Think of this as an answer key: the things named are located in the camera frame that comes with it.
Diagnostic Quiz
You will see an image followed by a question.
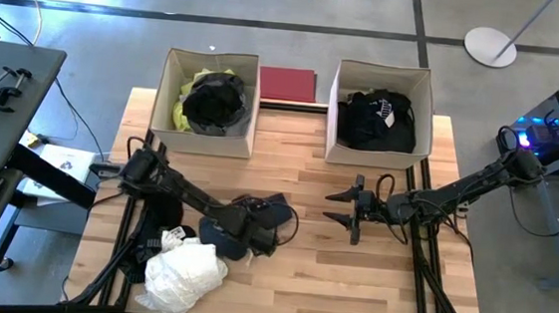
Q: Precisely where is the black garment with white tag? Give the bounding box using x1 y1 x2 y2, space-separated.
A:
344 85 420 157

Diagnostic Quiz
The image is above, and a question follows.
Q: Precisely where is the yellow cable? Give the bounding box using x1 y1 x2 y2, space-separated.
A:
1 0 44 48

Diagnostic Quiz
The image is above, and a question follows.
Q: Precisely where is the black garment with white stripes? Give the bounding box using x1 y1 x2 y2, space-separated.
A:
117 191 201 290

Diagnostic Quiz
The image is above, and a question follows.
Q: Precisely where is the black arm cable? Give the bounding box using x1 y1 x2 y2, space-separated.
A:
125 135 149 163
371 171 415 245
271 203 303 250
495 124 521 155

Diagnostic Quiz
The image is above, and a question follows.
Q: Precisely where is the grey stand pole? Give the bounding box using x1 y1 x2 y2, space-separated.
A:
494 0 556 64

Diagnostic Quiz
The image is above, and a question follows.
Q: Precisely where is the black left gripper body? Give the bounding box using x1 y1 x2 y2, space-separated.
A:
233 216 280 256

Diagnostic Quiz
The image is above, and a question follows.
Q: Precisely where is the white round stand base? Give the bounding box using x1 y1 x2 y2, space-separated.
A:
460 24 519 70

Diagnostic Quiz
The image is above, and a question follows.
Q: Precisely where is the beige fabric storage bin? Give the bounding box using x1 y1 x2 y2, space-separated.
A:
147 45 265 159
322 58 439 173

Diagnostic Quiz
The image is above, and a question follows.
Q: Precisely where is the black floor cable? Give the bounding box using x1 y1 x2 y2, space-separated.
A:
504 187 559 240
48 76 113 162
0 0 39 47

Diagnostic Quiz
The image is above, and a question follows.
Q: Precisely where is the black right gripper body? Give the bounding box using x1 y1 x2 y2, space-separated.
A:
359 189 391 226

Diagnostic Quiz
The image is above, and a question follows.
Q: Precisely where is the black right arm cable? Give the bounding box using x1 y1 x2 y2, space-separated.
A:
371 171 415 245
495 124 521 155

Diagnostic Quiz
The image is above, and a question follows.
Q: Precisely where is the dark grey garment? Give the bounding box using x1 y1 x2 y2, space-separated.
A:
179 68 250 140

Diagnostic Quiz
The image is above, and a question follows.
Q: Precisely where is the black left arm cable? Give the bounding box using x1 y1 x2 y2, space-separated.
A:
271 203 303 250
125 135 149 163

